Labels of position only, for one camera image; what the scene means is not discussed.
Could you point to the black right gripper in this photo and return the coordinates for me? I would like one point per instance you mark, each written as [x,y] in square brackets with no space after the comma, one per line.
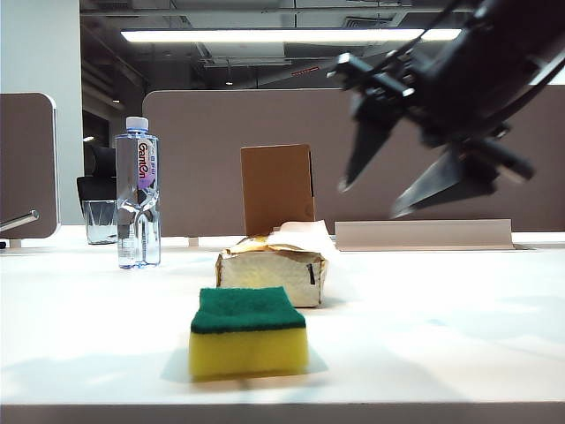
[463,88]

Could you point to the yellow green sponge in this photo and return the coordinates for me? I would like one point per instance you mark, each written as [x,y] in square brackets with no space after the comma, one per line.
[247,349]

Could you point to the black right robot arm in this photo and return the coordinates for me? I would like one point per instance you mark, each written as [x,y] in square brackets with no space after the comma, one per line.
[547,22]

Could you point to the clear Ganten water bottle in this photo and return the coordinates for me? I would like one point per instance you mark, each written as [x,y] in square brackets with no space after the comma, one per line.
[132,212]

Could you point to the white tissue sheet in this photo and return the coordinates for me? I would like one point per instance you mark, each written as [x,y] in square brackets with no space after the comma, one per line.
[309,234]

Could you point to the tall brown cardboard box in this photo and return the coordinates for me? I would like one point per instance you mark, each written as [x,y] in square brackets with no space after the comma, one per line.
[278,185]

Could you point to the gold white tissue pack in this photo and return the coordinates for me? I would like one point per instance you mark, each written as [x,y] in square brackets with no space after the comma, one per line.
[265,274]

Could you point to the large brown desk partition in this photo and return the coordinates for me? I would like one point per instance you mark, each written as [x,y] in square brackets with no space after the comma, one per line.
[220,154]

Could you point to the long ceiling light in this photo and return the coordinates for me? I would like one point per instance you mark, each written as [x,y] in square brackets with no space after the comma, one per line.
[265,35]

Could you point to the silver metal rod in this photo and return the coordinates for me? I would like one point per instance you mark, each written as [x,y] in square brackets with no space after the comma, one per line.
[22,219]

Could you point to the white partition bracket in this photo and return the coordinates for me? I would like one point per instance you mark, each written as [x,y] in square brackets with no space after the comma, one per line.
[194,242]

